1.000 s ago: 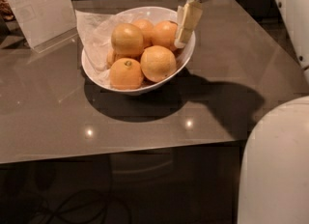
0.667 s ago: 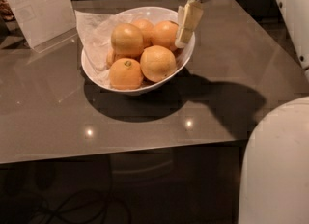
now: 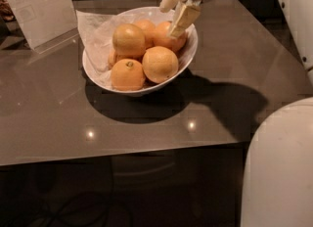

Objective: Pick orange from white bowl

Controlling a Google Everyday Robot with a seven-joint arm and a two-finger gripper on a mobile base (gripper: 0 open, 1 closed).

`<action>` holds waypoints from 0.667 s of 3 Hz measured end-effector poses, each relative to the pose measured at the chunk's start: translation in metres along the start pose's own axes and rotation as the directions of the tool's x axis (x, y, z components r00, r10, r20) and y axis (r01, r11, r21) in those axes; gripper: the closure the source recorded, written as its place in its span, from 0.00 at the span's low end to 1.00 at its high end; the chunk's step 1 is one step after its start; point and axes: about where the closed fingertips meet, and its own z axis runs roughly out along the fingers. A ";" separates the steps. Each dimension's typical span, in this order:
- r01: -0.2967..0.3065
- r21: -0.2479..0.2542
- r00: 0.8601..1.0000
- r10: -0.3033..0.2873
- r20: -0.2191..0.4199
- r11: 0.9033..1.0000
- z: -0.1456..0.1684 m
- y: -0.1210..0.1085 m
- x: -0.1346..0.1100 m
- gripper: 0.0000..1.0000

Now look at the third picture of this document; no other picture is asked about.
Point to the small hidden orange left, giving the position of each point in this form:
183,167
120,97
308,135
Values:
113,58

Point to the white ceramic bowl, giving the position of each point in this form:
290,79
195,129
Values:
185,55

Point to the orange with green stem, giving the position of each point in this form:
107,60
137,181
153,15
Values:
128,75

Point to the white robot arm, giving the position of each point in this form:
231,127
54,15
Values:
278,177

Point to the white paper napkin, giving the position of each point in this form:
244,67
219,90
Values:
96,31

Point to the clear acrylic sign holder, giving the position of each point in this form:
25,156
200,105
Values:
43,21

